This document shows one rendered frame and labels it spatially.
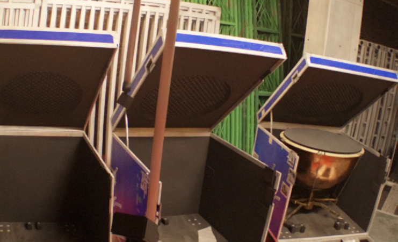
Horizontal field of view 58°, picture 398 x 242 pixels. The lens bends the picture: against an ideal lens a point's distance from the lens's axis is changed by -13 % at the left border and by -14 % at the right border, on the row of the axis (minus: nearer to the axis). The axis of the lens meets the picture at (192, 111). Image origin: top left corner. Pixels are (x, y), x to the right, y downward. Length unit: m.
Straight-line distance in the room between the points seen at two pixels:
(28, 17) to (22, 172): 1.49
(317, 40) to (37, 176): 3.17
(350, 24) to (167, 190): 2.79
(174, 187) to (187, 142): 0.41
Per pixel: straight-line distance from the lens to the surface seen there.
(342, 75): 3.49
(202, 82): 2.89
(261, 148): 3.96
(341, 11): 4.62
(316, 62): 3.25
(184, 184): 3.57
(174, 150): 3.41
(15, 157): 3.11
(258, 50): 2.60
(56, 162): 3.15
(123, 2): 4.04
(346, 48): 4.74
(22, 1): 3.82
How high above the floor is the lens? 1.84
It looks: 12 degrees down
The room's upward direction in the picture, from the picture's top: 8 degrees clockwise
